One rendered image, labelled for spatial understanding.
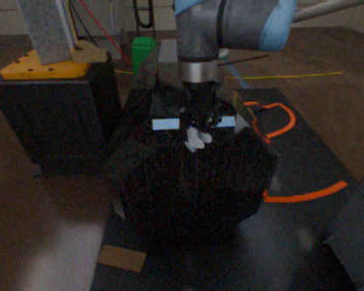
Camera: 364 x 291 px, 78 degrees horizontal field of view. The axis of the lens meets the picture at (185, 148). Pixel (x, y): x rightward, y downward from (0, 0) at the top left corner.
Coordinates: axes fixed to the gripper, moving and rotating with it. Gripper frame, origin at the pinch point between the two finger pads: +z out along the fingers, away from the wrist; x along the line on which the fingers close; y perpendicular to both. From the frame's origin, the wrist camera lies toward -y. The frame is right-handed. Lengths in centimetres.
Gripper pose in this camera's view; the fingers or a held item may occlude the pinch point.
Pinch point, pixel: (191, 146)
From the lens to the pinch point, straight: 64.7
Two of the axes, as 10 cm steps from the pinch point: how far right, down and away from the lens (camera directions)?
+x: 6.2, -4.7, 6.3
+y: 7.9, 3.4, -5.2
